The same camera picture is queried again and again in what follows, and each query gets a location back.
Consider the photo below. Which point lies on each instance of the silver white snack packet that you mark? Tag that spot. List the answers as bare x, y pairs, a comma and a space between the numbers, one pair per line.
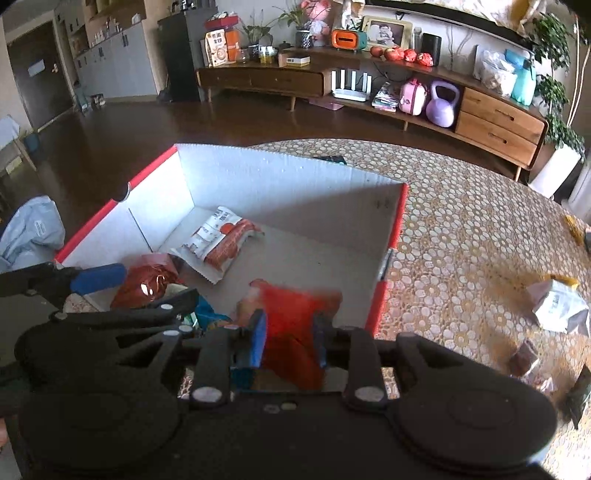
558, 307

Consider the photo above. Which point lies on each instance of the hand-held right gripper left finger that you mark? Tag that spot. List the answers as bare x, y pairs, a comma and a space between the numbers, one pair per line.
258, 337

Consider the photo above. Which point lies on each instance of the patterned tablecloth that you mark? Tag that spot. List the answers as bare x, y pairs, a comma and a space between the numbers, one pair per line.
461, 230

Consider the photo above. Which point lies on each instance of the clear plastic bag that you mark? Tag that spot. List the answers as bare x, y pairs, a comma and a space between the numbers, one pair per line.
496, 71

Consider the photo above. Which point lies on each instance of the red gift box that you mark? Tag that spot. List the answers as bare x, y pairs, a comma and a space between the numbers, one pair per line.
221, 23

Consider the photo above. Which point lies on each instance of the red wrapped fruit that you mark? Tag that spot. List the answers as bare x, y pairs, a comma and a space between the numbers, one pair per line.
425, 59
393, 54
410, 55

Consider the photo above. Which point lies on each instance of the red foil snack packet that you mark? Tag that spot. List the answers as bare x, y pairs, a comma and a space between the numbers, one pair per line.
143, 284

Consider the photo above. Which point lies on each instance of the tall green potted tree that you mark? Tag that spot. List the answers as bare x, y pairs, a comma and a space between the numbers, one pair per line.
554, 60

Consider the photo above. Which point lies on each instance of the brown snack packet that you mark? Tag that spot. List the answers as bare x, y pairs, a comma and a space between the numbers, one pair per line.
528, 362

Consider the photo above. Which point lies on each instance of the small green potted plant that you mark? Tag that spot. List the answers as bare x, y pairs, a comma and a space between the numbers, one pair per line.
256, 37

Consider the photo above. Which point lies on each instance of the yellow peel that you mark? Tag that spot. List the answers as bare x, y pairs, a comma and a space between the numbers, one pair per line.
575, 228

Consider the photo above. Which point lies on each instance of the white planter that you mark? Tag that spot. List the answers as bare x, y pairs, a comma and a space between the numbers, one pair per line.
554, 170

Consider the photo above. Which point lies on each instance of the orange and green radio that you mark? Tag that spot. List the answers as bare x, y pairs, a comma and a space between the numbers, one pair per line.
348, 39

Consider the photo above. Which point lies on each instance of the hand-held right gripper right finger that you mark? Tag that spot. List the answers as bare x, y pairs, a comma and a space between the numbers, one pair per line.
319, 344

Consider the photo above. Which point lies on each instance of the yellow snack packet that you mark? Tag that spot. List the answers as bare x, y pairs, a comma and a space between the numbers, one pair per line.
562, 279

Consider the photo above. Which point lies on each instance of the plant in striped pot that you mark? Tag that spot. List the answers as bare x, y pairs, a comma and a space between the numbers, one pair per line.
302, 34

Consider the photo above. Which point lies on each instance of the teal spray bottle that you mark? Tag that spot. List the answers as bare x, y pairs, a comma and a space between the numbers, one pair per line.
524, 83

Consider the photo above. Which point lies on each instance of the white router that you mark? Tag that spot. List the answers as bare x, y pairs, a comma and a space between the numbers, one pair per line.
351, 85

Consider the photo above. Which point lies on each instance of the dark wooden door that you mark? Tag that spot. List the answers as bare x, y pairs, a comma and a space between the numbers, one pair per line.
34, 78

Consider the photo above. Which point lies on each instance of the black remote control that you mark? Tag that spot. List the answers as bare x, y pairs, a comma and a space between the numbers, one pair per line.
330, 159

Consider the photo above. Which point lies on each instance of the black small fridge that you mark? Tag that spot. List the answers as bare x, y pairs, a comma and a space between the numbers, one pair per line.
184, 55

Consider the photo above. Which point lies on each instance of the pink small bag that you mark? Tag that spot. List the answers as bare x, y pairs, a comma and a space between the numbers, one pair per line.
412, 98

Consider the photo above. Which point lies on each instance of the blue snack packet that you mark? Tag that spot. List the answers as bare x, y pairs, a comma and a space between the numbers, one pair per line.
212, 316

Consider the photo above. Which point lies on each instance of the purple kettlebell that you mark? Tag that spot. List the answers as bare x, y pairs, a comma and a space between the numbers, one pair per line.
442, 106

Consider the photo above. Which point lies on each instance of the light blue plastic bag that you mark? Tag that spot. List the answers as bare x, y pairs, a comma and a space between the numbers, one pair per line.
30, 230

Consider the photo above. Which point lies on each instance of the cloth covered television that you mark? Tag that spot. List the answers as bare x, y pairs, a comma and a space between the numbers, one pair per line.
461, 9

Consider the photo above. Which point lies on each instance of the wooden television cabinet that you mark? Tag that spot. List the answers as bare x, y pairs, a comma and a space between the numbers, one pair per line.
498, 124

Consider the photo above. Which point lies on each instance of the black speaker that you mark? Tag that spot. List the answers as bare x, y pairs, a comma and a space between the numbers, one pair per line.
431, 49

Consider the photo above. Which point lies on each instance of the orange and white snack box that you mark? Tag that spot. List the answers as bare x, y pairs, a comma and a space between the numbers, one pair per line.
221, 48

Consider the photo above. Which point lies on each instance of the stack of magazines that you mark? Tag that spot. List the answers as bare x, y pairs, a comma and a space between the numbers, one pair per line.
385, 98

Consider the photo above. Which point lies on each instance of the wall cabinet unit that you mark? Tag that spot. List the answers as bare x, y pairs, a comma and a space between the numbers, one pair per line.
120, 60

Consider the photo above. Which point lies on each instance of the dark snack packet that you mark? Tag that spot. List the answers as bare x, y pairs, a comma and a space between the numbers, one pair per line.
581, 397

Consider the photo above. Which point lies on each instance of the small cardboard box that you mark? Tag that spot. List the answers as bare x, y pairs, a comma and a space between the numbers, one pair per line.
293, 58

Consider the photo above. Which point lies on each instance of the pink plush doll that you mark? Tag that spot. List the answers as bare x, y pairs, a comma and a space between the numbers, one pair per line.
316, 21

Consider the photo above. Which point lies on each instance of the white and red snack packet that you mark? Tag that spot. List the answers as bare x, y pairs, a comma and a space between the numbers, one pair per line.
217, 242

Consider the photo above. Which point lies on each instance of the red apple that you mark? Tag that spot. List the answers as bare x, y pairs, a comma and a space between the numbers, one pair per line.
376, 50

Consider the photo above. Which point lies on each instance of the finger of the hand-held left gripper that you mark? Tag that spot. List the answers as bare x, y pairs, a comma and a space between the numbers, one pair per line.
99, 279
138, 311

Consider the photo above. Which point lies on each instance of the photo frame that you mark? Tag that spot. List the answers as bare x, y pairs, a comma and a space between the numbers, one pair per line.
387, 33

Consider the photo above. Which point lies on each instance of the red cardboard box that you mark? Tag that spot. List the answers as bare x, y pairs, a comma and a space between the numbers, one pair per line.
300, 194

